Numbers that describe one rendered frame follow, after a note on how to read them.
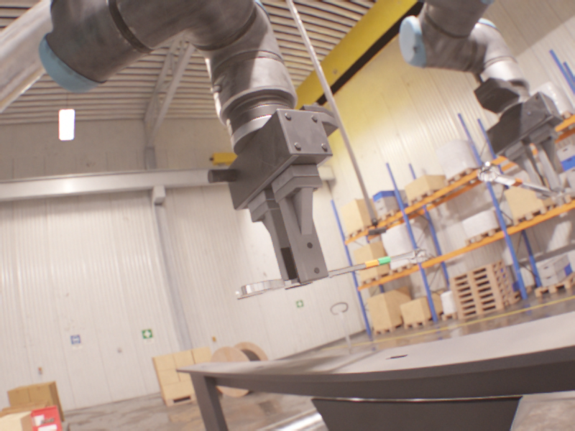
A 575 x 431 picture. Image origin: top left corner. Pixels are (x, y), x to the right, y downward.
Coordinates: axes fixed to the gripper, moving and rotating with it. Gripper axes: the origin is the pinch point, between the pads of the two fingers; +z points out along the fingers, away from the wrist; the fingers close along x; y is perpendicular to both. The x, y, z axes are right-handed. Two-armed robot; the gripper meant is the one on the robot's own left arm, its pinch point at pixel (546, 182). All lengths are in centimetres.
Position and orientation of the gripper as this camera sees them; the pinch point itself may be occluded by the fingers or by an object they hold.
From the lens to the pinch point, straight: 64.5
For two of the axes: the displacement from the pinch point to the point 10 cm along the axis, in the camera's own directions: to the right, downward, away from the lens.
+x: -3.9, 3.8, 8.4
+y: 9.2, 0.7, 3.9
